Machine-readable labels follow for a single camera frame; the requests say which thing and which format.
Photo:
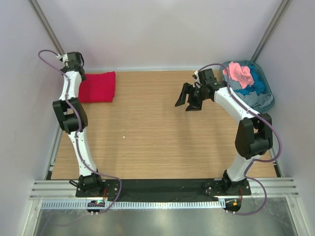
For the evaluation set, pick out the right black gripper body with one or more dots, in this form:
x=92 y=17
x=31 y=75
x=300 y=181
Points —
x=198 y=93

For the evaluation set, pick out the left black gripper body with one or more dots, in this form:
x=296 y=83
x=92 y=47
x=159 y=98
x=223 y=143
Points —
x=84 y=77

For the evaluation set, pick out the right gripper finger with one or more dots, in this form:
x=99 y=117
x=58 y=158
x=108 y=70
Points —
x=194 y=107
x=184 y=92

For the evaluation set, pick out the magenta t-shirt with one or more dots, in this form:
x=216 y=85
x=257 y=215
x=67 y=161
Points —
x=98 y=88

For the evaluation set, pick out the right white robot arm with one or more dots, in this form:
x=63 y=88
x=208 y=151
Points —
x=254 y=135

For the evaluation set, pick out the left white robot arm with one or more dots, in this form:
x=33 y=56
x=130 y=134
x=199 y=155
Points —
x=73 y=121

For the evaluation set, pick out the pink t-shirt in basket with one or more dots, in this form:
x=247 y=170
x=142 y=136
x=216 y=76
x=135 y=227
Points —
x=239 y=76

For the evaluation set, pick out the grey t-shirt in basket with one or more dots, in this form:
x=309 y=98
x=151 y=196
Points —
x=256 y=101

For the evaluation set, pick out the blue t-shirt in basket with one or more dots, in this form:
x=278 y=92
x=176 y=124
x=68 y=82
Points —
x=250 y=81

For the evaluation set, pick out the teal plastic laundry basket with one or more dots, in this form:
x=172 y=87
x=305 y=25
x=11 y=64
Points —
x=262 y=77

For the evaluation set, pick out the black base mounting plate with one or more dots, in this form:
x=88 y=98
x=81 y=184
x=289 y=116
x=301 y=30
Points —
x=164 y=190

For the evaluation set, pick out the left aluminium frame post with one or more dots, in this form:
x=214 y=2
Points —
x=46 y=25

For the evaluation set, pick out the aluminium frame post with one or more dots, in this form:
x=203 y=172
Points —
x=279 y=13
x=46 y=25

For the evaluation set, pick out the right aluminium frame post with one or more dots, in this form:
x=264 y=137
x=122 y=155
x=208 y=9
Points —
x=279 y=13

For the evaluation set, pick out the aluminium front rail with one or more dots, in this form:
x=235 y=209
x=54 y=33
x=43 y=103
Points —
x=62 y=189

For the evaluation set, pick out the slotted cable duct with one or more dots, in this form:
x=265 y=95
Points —
x=99 y=205

